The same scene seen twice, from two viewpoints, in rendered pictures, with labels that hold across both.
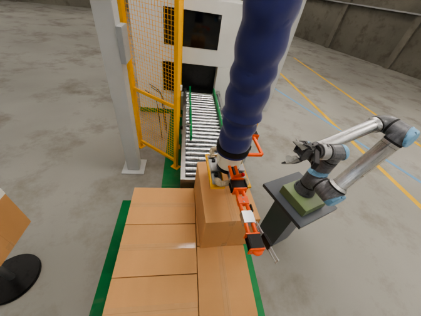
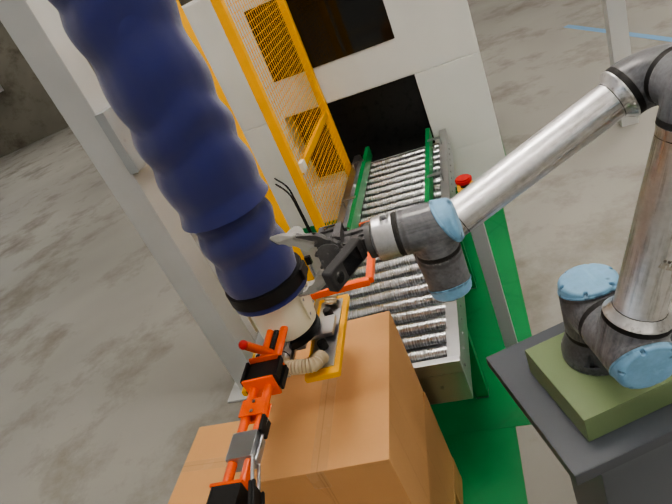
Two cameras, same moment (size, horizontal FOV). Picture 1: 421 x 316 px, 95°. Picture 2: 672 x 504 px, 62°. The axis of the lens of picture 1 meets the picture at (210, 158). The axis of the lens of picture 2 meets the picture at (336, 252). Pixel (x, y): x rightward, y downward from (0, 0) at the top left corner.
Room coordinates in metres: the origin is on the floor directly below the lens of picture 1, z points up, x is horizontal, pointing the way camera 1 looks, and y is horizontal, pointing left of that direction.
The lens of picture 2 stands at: (0.01, -1.03, 2.08)
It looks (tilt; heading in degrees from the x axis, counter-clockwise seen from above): 29 degrees down; 32
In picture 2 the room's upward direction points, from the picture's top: 24 degrees counter-clockwise
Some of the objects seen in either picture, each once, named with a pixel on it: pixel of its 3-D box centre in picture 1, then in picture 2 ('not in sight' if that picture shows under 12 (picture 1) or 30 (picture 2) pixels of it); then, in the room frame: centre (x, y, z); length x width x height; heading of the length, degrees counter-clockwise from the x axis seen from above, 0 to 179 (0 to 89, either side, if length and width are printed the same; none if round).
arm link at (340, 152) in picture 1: (334, 152); (427, 226); (0.91, -0.68, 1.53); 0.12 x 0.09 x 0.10; 105
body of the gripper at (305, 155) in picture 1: (307, 150); (346, 245); (0.87, -0.52, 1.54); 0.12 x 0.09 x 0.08; 105
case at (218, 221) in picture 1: (221, 201); (349, 429); (1.02, -0.16, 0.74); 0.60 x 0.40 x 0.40; 15
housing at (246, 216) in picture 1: (247, 218); (246, 450); (0.59, -0.25, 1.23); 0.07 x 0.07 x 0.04; 14
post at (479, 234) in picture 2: not in sight; (492, 279); (2.06, -0.44, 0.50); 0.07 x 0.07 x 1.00; 12
